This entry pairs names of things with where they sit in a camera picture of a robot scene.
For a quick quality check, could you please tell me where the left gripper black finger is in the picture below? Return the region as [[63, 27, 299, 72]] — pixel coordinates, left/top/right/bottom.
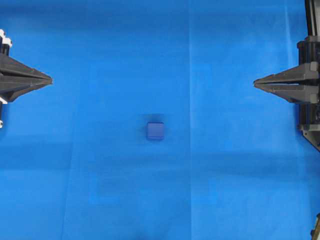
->
[[0, 81, 53, 103], [0, 54, 52, 82]]

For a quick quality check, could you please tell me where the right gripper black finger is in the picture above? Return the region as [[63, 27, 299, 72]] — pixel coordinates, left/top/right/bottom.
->
[[254, 61, 319, 84], [254, 83, 320, 104]]

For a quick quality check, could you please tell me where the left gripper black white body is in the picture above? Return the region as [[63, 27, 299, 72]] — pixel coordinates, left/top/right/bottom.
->
[[0, 28, 13, 129]]

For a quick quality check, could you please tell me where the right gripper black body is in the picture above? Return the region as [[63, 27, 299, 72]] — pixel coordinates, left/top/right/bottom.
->
[[296, 35, 320, 131]]

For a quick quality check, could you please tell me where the blue block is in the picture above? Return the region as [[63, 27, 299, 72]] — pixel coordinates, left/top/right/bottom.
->
[[146, 122, 165, 140]]

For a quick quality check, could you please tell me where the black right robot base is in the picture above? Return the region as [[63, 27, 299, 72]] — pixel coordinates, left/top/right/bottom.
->
[[297, 0, 320, 150]]

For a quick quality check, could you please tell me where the dark object bottom right corner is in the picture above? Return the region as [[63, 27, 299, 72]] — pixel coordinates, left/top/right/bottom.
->
[[310, 213, 320, 240]]

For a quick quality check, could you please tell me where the blue table cloth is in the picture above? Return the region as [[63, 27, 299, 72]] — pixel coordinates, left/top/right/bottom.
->
[[0, 0, 320, 240]]

